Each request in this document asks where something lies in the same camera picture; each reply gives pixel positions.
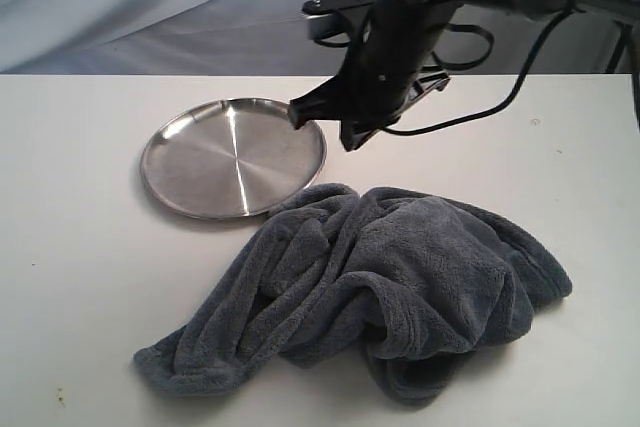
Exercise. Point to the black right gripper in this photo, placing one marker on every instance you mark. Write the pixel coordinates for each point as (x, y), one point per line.
(378, 71)

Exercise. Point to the grey-blue fluffy towel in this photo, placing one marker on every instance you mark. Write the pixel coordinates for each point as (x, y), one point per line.
(419, 282)

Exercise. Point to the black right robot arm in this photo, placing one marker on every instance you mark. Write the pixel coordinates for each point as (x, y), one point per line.
(553, 11)

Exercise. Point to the round stainless steel plate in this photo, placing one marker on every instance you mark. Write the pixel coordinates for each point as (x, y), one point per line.
(231, 159)

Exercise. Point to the white backdrop sheet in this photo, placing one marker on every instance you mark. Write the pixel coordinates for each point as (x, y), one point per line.
(160, 37)

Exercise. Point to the black backdrop stand pole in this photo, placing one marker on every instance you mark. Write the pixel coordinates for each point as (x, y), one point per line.
(620, 59)

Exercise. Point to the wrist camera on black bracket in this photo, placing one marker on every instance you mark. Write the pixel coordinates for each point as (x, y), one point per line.
(335, 23)

